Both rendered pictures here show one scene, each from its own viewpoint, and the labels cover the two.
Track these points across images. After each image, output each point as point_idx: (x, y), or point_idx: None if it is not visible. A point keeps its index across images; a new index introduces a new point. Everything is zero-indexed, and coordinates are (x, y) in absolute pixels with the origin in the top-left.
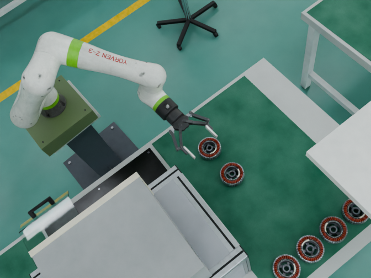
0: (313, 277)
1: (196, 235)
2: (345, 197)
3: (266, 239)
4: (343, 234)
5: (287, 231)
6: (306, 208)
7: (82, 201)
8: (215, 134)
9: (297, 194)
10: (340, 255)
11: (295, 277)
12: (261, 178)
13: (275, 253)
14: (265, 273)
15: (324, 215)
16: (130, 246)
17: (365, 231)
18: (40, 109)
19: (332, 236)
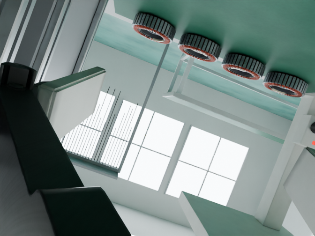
0: (174, 39)
1: None
2: (308, 78)
3: (172, 7)
4: (238, 76)
5: (207, 28)
6: (265, 48)
7: None
8: (288, 195)
9: (288, 45)
10: (219, 58)
11: (150, 39)
12: (308, 3)
13: (162, 14)
14: (127, 4)
15: (264, 60)
16: None
17: (263, 76)
18: None
19: (228, 69)
